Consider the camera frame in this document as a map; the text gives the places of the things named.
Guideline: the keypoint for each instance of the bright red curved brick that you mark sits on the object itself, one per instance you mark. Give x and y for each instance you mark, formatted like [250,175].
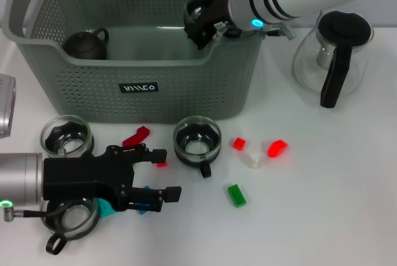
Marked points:
[277,148]

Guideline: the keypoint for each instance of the cyan flat brick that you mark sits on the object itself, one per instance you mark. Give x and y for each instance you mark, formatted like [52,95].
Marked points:
[105,208]

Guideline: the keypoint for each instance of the white translucent brick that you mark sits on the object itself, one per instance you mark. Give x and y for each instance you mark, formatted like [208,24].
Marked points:
[254,159]

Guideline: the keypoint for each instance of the blue square brick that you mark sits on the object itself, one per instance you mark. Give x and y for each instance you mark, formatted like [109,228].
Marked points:
[142,211]

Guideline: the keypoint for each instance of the small red square brick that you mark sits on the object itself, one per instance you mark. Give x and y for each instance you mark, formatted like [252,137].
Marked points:
[239,143]
[162,164]

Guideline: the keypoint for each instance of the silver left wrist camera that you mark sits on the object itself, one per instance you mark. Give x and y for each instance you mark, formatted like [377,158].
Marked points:
[6,104]

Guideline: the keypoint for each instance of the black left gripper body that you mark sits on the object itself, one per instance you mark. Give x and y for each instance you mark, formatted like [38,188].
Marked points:
[80,176]

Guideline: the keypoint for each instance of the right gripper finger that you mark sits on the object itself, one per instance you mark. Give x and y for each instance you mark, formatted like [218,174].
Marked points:
[201,38]

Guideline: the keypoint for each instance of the dark red curved brick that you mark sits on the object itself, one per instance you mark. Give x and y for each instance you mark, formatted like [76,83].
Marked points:
[136,137]

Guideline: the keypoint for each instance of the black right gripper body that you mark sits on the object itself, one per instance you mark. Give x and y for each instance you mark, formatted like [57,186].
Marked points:
[221,10]

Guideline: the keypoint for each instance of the grey perforated storage basket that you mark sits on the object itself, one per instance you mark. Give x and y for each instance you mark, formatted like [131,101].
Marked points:
[186,92]

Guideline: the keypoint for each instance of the green rectangular brick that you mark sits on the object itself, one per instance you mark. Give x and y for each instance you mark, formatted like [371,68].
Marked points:
[237,195]

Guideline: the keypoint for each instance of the dark brown clay teapot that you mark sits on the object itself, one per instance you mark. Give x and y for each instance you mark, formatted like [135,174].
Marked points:
[83,46]

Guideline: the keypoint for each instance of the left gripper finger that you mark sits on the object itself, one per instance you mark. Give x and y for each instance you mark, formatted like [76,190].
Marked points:
[155,156]
[155,197]

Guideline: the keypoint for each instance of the glass teacup black sleeve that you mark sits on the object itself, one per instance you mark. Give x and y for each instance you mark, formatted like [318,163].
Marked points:
[197,142]
[66,135]
[76,219]
[198,5]

